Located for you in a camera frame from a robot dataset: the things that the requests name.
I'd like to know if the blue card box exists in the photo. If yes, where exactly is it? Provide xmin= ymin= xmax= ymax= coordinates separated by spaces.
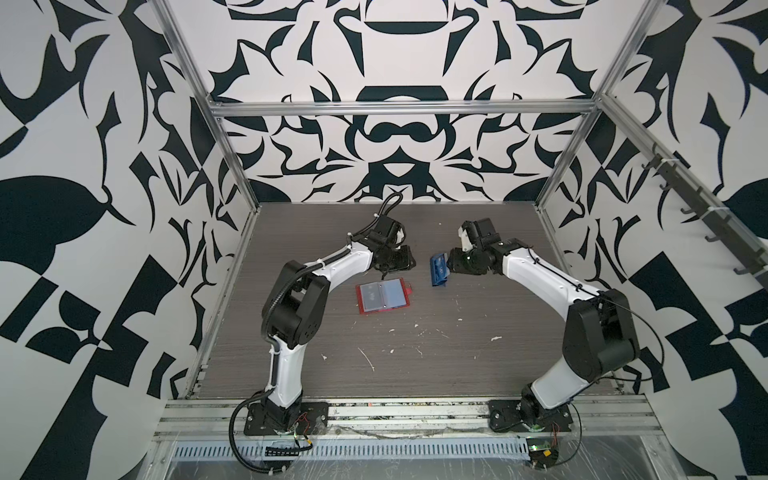
xmin=429 ymin=252 xmax=450 ymax=287

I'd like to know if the red leather card holder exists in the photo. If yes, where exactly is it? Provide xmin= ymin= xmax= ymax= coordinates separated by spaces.
xmin=356 ymin=278 xmax=412 ymax=315

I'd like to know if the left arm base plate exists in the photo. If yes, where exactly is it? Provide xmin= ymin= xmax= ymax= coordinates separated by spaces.
xmin=243 ymin=400 xmax=330 ymax=436

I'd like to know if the black corrugated cable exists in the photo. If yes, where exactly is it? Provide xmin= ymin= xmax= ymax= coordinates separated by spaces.
xmin=227 ymin=393 xmax=295 ymax=475

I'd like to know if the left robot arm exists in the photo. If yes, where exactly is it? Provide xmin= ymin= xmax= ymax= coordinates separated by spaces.
xmin=261 ymin=214 xmax=415 ymax=415

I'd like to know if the small circuit board right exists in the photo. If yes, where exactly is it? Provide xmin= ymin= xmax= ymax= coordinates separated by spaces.
xmin=526 ymin=438 xmax=559 ymax=470

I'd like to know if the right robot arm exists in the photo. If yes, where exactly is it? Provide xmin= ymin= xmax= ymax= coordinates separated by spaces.
xmin=447 ymin=218 xmax=640 ymax=418

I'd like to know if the small circuit board left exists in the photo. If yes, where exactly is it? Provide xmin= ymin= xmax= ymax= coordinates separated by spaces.
xmin=263 ymin=442 xmax=314 ymax=458

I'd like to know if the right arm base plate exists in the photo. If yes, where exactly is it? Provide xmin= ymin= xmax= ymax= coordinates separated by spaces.
xmin=487 ymin=397 xmax=573 ymax=433

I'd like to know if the small circuit board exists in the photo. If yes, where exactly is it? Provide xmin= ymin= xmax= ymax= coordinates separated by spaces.
xmin=526 ymin=438 xmax=559 ymax=470
xmin=263 ymin=442 xmax=314 ymax=458

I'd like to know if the wall hook rack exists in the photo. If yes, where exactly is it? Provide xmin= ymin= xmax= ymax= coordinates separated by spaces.
xmin=640 ymin=143 xmax=767 ymax=289

